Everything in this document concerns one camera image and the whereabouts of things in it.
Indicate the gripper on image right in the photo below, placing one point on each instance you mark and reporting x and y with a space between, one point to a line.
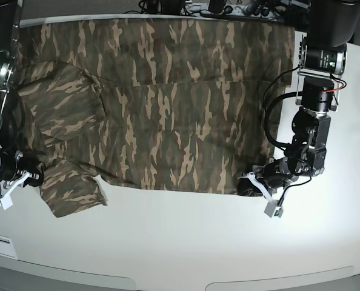
273 175

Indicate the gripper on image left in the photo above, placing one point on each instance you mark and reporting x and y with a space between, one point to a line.
19 170

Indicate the camouflage T-shirt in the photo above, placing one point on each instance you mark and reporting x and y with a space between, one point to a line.
155 104

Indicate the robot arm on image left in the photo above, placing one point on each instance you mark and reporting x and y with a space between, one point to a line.
12 113

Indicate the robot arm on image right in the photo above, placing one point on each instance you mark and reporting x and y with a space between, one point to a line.
322 58

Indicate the white label on table edge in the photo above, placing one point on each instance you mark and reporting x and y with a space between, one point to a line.
7 248

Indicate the white power strip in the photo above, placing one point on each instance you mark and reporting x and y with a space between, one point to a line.
237 10

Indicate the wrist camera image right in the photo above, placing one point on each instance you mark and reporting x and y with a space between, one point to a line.
274 209

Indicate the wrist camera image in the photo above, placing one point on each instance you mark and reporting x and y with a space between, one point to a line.
274 209
6 202

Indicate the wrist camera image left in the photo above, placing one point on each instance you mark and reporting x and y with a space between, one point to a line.
6 202

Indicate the black cable clutter background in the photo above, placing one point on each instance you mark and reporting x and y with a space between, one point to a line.
285 12

